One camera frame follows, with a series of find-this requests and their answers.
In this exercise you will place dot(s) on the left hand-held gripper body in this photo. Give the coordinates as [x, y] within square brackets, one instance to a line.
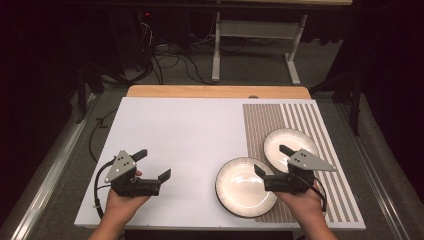
[133, 186]

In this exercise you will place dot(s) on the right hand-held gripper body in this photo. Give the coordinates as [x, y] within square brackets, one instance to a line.
[286, 183]

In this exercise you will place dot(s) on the white plate with striped rim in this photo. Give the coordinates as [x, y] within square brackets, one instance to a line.
[240, 190]
[276, 146]

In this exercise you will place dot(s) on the person's left hand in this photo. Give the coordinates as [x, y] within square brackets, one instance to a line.
[121, 208]

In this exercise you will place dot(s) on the person's right hand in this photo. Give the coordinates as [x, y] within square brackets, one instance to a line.
[303, 208]

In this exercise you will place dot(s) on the brown striped placemat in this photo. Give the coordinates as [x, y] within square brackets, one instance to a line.
[260, 130]

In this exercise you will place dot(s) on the white board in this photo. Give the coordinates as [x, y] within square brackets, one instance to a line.
[180, 133]

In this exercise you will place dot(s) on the black metal stand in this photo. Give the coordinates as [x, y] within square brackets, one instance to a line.
[356, 100]
[81, 93]

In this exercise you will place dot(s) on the wooden table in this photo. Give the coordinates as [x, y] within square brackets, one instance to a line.
[216, 91]

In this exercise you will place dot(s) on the black device with red light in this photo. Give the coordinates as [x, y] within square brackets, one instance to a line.
[133, 36]

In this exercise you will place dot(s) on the silver metal floor rail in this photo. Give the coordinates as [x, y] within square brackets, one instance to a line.
[376, 173]
[50, 173]

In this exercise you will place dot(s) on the white metal table frame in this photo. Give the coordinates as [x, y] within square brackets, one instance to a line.
[256, 29]

